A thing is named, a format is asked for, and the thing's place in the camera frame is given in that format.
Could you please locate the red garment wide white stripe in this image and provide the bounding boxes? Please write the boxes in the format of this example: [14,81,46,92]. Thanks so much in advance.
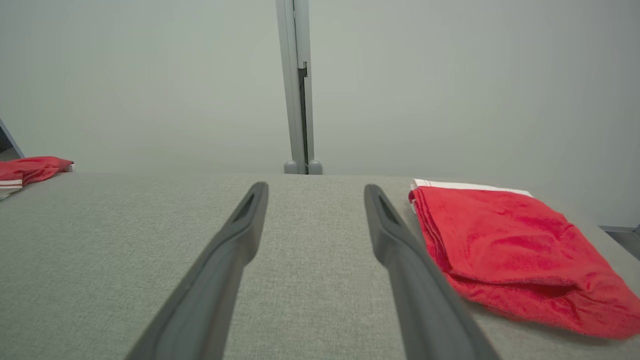
[408,178,640,341]

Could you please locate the red garment thin double stripes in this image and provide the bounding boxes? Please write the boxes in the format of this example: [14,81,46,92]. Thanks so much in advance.
[0,156,75,201]

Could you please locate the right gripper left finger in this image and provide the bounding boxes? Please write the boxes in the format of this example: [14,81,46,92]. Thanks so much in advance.
[125,181,270,360]

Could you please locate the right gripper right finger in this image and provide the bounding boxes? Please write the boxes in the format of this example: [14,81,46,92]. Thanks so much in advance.
[363,183,502,360]

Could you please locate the grey partition post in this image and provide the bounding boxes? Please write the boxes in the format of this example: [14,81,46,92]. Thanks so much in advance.
[275,0,324,175]

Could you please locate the grey cart leg with wheel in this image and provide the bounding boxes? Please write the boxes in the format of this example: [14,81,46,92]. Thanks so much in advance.
[0,119,25,162]

